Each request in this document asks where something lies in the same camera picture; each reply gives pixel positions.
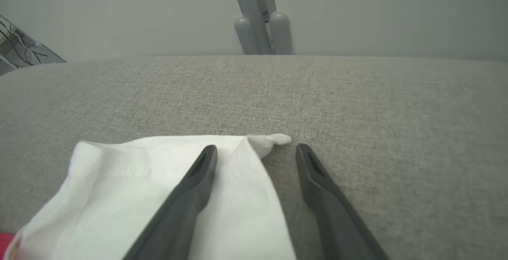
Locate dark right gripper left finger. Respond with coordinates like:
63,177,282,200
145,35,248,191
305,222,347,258
121,144,218,260

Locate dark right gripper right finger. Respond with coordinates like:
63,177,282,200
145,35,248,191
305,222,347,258
295,143,391,260

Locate red shirt with white sleeves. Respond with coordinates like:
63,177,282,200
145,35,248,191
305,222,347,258
3,133,297,260

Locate grey cylindrical post foot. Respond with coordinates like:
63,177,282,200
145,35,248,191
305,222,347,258
233,17,258,55
269,11,294,55

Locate grey metal partition post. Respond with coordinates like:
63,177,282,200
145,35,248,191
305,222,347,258
228,0,278,55

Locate grey side partition frame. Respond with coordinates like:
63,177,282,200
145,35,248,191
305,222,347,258
0,13,67,76

